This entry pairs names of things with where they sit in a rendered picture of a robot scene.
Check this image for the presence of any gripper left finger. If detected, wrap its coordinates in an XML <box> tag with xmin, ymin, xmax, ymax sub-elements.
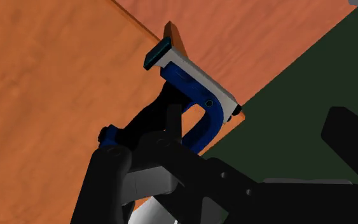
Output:
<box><xmin>70</xmin><ymin>104</ymin><xmax>260</xmax><ymax>224</ymax></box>

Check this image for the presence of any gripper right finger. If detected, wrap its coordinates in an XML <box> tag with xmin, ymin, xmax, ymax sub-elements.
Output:
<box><xmin>320</xmin><ymin>106</ymin><xmax>358</xmax><ymax>187</ymax></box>

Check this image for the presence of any orange wooden table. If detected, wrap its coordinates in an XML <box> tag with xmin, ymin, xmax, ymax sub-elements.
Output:
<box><xmin>0</xmin><ymin>0</ymin><xmax>246</xmax><ymax>224</ymax></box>

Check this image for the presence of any blue and white clamp tool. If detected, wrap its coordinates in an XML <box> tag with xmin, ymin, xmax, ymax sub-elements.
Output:
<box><xmin>98</xmin><ymin>36</ymin><xmax>243</xmax><ymax>156</ymax></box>

